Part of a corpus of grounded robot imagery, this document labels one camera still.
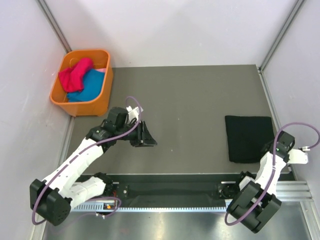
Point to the pink t shirt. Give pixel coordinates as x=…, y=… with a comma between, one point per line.
x=71, y=78

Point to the orange plastic bin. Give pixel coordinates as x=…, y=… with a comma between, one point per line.
x=98, y=106

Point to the left aluminium frame post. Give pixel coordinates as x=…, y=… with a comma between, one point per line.
x=44, y=7

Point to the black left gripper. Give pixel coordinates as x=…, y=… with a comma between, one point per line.
x=143, y=138

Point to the white slotted cable duct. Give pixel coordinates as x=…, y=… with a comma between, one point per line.
x=102, y=207

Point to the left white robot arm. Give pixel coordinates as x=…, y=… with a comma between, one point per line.
x=57, y=194

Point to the right aluminium frame post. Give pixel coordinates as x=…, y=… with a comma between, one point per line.
x=289, y=20

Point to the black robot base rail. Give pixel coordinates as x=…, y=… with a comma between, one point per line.
x=176, y=190

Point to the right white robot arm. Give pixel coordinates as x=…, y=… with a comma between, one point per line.
x=256, y=202

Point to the aluminium frame post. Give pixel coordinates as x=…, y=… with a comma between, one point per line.
x=44, y=7
x=289, y=20

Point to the black t shirt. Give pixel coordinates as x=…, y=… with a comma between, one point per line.
x=246, y=137

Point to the blue t shirt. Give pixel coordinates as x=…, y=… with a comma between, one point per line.
x=93, y=81

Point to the light pink cloth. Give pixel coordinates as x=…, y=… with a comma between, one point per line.
x=102, y=70

